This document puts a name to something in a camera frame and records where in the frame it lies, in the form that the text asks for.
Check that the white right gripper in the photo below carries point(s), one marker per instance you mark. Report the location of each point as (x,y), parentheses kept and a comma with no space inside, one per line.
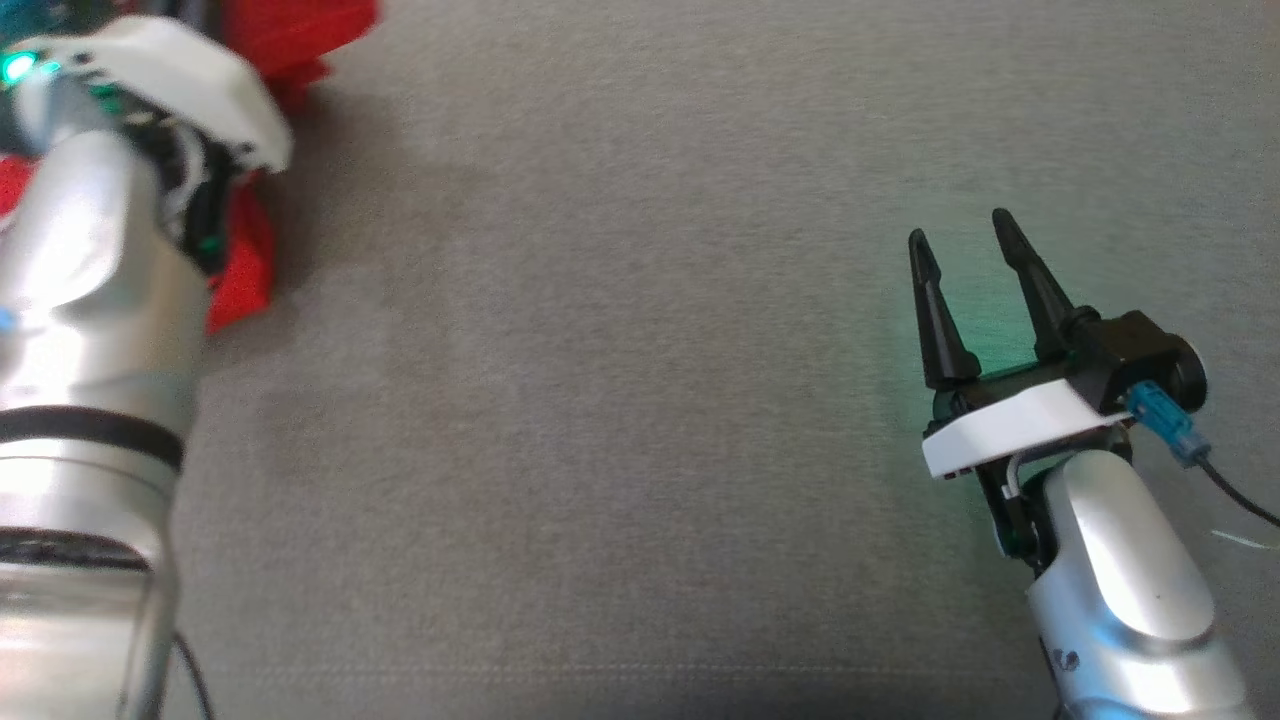
(1020,425)

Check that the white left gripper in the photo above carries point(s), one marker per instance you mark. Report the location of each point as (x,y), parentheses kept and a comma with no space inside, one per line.
(190,80)

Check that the long red white garment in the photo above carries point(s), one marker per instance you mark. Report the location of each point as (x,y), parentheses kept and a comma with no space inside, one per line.
(300,35)

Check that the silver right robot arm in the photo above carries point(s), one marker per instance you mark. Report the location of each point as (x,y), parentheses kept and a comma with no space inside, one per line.
(1120,580)

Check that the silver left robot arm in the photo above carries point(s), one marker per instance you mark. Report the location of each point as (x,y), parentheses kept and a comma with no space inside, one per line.
(80,300)

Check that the grey sofa seat cushion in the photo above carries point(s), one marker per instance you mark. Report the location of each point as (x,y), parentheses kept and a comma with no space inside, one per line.
(640,350)

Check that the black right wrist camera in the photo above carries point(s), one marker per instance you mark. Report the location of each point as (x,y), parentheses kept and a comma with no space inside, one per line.
(1130,350)

